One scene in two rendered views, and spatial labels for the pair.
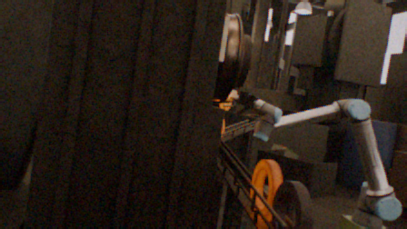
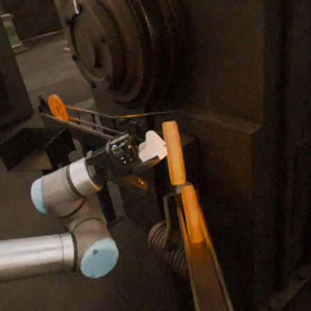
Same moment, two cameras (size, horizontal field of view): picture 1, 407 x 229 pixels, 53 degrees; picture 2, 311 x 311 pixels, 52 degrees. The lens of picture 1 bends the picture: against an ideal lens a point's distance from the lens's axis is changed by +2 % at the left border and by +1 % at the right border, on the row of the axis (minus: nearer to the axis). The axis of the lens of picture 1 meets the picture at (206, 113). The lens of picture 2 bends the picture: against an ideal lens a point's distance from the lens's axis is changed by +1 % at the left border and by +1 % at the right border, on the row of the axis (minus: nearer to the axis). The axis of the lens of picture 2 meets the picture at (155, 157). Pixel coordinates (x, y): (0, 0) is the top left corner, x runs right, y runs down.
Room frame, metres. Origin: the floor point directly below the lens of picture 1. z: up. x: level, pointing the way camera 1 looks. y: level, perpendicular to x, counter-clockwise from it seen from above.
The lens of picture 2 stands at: (3.20, -0.39, 1.30)
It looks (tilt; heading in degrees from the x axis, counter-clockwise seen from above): 30 degrees down; 159
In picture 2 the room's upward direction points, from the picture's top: 11 degrees counter-clockwise
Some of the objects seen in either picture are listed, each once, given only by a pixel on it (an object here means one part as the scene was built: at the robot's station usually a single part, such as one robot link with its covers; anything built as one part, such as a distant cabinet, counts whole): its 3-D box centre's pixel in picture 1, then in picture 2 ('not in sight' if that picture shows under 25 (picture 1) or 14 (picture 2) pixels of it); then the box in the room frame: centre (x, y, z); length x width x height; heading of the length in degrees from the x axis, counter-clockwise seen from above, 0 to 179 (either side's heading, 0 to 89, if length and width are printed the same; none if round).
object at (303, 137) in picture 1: (267, 147); not in sight; (4.79, -0.78, 0.39); 1.03 x 0.83 x 0.77; 117
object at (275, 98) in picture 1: (265, 124); not in sight; (6.51, -0.98, 0.55); 1.10 x 0.53 x 1.10; 32
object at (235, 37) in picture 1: (222, 58); (117, 39); (2.12, -0.04, 1.11); 0.47 x 0.06 x 0.47; 12
